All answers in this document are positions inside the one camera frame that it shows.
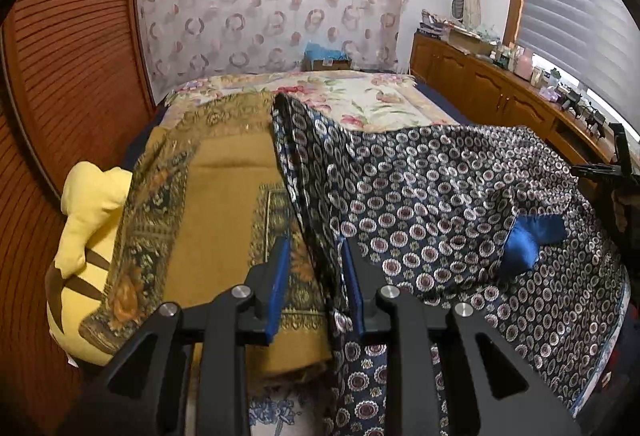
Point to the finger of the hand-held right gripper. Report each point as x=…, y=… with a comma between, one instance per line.
x=592, y=171
x=621, y=148

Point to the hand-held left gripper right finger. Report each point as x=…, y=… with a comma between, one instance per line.
x=352, y=286

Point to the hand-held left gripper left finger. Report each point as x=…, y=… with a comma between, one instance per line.
x=280, y=286

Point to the dark patterned satin garment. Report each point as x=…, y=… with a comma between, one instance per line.
x=425, y=216

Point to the lilac pouch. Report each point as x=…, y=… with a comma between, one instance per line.
x=551, y=94

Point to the green-capped bottle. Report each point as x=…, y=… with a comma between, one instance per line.
x=555, y=78

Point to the gold patterned blanket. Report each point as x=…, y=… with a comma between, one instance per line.
x=225, y=176

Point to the pink container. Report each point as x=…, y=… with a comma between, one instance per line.
x=523, y=63

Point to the wooden sideboard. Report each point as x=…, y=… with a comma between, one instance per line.
x=475, y=81

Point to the navy bed sheet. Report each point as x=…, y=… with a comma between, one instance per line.
x=440, y=103

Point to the flat cardboard box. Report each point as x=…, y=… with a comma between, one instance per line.
x=470, y=42

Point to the floral quilt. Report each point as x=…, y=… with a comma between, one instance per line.
x=370, y=101

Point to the yellow plush toy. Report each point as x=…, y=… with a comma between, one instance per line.
x=85, y=226

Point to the round black mirror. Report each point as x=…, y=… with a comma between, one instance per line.
x=458, y=8

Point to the stack of books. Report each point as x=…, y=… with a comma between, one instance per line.
x=434, y=23

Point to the small cardboard box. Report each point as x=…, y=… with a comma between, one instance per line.
x=325, y=64

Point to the wooden louvered wardrobe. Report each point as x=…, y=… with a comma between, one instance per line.
x=75, y=66

